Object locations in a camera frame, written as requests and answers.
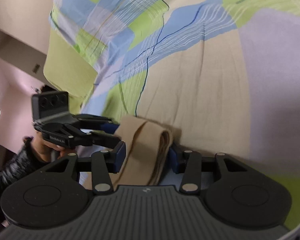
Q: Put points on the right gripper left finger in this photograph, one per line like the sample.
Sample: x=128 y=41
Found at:
x=103 y=163

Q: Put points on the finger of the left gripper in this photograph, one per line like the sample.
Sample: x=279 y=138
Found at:
x=104 y=140
x=95 y=123

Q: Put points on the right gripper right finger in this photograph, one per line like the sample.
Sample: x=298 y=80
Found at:
x=189 y=164

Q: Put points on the beige garment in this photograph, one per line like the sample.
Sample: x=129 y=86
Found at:
x=147 y=145

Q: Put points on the operator left hand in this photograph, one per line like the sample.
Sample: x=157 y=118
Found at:
x=48 y=146

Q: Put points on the green covered sofa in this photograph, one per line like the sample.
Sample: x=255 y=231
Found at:
x=67 y=71

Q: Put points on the plaid blue green sheet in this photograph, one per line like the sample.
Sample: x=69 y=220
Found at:
x=223 y=75

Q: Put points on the wall switch plate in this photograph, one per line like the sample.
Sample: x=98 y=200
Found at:
x=36 y=68

